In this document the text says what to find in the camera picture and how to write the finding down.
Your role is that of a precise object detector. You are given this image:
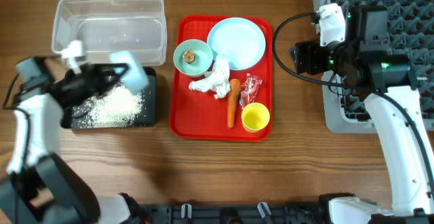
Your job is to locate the light blue bowl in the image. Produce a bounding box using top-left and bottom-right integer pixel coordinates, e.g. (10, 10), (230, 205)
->
(109, 51), (149, 94)

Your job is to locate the white rice pile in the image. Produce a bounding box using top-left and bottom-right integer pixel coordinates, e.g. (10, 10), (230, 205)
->
(79, 84), (142, 128)

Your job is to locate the brown food scrap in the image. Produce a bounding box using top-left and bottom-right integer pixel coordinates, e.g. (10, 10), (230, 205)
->
(182, 50), (195, 64)

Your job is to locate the green bowl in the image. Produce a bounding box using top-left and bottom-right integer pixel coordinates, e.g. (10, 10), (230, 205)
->
(173, 39), (214, 77)

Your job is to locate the yellow plastic cup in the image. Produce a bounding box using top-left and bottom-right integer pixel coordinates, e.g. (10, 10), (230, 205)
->
(241, 102), (271, 133)

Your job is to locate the white paper napkin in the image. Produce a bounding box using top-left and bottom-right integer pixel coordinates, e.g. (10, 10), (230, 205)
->
(189, 55), (231, 99)

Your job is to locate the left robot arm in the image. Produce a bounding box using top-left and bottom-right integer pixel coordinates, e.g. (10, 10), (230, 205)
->
(1, 56), (152, 223)

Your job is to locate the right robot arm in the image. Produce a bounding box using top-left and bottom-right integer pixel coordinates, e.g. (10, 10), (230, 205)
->
(291, 3), (433, 223)

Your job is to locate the black waste tray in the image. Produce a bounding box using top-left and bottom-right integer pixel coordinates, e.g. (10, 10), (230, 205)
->
(61, 67), (157, 130)

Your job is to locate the grey dishwasher rack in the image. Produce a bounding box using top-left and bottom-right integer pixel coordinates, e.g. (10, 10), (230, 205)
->
(313, 0), (433, 134)

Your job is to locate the clear plastic bin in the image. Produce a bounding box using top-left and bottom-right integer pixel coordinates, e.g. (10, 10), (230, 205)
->
(52, 0), (167, 67)

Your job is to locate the red candy wrapper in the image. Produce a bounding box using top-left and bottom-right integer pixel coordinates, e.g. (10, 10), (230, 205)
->
(239, 73), (262, 109)

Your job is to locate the light blue plate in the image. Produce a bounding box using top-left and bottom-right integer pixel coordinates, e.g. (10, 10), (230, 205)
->
(207, 18), (266, 71)

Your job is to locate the orange carrot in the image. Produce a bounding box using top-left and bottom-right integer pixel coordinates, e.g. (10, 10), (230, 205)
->
(227, 79), (241, 128)

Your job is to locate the red plastic tray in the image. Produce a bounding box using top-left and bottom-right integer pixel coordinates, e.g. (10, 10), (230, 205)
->
(169, 17), (273, 142)

